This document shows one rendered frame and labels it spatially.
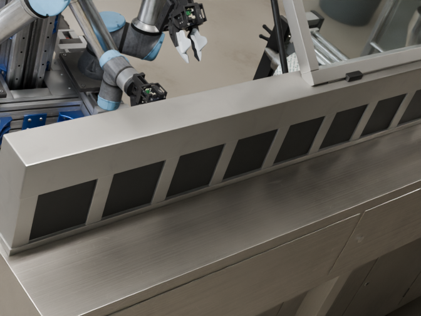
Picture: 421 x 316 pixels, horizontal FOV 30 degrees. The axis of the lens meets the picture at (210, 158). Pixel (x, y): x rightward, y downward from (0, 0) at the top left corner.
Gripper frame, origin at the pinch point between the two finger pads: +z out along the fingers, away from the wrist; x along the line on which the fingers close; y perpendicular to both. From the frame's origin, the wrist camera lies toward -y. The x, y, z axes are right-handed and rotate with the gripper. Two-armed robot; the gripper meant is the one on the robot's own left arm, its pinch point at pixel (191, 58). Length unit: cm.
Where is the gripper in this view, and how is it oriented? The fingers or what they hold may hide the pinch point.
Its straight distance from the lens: 227.9
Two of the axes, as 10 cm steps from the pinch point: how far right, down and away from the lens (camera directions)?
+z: 2.7, 9.6, 0.1
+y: 6.0, -1.6, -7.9
